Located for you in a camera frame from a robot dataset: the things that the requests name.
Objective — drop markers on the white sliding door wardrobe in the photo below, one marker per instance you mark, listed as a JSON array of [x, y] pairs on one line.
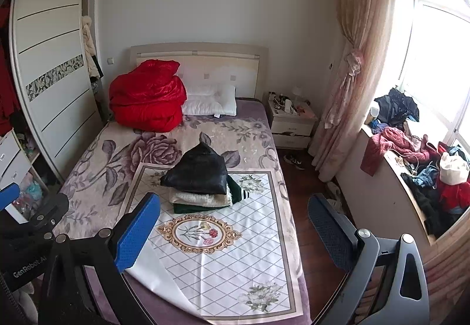
[[51, 76]]

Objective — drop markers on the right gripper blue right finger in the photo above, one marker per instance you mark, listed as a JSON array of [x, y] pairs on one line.
[[384, 280]]

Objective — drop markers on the white pillow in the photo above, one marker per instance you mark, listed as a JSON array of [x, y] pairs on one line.
[[210, 100]]

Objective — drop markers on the black leather jacket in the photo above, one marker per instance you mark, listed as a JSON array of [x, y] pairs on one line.
[[200, 171]]

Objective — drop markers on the white slippers on floor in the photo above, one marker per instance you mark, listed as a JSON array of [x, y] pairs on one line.
[[335, 195]]

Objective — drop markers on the beige bed headboard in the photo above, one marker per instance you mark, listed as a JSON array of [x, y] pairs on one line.
[[201, 63]]

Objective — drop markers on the pile of clothes on sill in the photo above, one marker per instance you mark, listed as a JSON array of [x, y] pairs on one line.
[[438, 177]]

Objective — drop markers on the white fuzzy folded sweater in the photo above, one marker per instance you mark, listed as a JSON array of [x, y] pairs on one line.
[[204, 200]]

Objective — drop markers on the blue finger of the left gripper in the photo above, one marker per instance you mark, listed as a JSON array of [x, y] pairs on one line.
[[9, 194]]

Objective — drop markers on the green striped folded garment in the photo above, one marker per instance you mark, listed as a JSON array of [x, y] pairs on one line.
[[238, 194]]

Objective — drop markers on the white diamond pattern sheet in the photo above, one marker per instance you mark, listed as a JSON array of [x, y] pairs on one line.
[[234, 265]]

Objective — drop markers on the bed with floral cover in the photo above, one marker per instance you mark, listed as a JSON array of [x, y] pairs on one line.
[[98, 184]]

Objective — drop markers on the dark sneaker on floor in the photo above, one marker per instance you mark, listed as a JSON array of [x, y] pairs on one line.
[[294, 160]]

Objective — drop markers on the red folded quilt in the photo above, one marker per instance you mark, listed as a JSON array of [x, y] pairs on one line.
[[150, 97]]

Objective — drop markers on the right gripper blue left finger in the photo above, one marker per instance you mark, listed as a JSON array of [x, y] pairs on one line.
[[67, 296]]

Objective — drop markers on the garment hanging by wardrobe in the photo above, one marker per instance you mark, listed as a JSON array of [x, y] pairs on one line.
[[94, 70]]

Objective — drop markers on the white bedside nightstand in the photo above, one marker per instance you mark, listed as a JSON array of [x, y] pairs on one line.
[[291, 124]]

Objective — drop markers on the white drawer shelf unit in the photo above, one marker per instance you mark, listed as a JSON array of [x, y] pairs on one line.
[[17, 167]]

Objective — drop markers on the pink floral curtain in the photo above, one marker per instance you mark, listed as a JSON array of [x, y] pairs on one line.
[[366, 28]]

